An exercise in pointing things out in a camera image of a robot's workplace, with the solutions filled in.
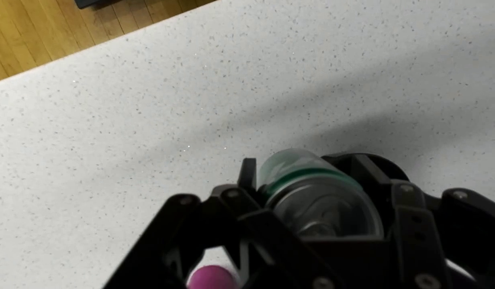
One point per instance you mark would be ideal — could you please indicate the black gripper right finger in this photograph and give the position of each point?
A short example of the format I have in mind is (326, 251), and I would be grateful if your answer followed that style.
(451, 241)

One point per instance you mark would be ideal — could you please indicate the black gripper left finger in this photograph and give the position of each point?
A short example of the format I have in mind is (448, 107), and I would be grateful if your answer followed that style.
(221, 225)

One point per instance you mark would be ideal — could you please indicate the green soda can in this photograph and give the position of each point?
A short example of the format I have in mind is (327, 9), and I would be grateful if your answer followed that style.
(318, 198)

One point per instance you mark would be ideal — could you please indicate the magenta plastic cup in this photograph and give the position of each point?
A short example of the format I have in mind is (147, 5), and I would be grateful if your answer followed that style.
(213, 278)

